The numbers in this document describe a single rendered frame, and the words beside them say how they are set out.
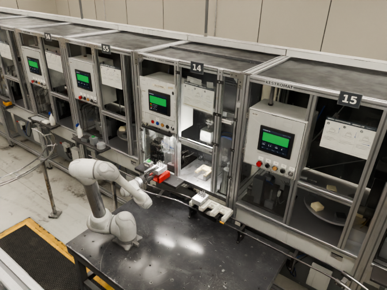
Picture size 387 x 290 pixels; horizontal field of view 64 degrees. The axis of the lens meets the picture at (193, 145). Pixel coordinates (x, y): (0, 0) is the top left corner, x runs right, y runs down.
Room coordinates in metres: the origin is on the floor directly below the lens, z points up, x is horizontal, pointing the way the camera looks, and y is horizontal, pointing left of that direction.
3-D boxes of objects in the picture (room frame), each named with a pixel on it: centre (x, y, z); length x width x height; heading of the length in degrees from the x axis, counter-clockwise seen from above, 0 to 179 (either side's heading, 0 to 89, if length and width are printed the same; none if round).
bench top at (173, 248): (1.81, 0.11, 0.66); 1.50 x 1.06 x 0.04; 55
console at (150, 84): (2.70, 0.27, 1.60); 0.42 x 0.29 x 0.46; 55
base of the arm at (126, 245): (1.86, 0.51, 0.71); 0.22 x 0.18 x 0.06; 55
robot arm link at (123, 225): (1.88, 0.54, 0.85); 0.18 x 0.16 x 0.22; 83
